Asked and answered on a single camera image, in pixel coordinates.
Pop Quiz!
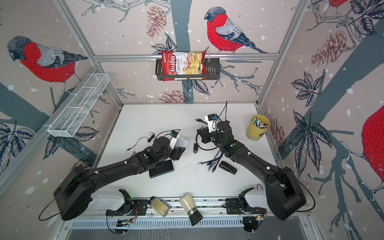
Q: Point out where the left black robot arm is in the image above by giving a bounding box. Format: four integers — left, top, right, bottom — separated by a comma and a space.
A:
54, 137, 186, 221

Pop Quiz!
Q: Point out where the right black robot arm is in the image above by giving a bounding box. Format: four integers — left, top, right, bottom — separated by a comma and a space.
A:
197, 121, 316, 221

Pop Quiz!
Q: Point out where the black stapler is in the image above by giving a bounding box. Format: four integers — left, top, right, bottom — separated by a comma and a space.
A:
219, 161, 237, 175

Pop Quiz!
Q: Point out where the yellow cup with pens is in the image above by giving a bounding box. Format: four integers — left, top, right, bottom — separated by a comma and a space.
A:
247, 115, 271, 141

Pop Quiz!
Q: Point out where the glass spice jar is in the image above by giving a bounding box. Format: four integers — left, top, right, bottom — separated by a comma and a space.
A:
149, 197, 171, 217

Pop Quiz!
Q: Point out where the red cassava chips bag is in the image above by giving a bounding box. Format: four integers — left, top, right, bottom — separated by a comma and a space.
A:
162, 51, 207, 81

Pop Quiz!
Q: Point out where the black network switch box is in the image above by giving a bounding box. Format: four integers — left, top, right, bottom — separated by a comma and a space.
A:
149, 160, 174, 179

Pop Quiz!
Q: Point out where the blue ethernet cable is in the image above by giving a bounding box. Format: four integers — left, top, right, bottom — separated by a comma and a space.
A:
195, 118, 224, 172

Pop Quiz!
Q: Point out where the black looped ethernet cable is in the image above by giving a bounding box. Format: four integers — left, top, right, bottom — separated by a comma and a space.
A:
195, 131, 224, 151

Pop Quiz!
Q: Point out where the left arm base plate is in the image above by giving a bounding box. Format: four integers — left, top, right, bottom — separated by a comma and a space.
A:
106, 189, 149, 217

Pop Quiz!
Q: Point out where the black wall basket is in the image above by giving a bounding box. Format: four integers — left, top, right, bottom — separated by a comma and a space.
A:
155, 58, 221, 81

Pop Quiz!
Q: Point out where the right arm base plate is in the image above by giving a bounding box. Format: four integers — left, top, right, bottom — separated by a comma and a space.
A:
224, 188, 270, 215

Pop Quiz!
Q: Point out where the white wire mesh shelf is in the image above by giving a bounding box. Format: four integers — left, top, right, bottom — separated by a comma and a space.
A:
48, 73, 110, 138

